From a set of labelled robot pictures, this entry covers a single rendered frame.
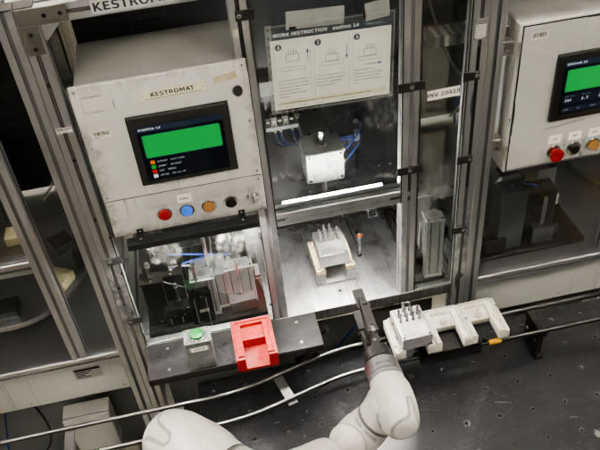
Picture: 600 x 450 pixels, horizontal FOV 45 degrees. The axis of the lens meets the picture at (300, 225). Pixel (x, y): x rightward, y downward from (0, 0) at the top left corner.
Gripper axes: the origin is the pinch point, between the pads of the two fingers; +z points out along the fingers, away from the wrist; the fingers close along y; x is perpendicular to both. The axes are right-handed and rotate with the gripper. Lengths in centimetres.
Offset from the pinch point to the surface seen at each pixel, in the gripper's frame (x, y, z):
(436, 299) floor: -61, -113, 95
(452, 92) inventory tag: -32, 51, 21
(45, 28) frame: 63, 85, 23
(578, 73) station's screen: -65, 52, 18
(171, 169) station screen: 43, 45, 18
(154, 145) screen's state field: 46, 53, 18
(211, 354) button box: 44.0, -16.3, 8.1
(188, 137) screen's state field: 37, 53, 18
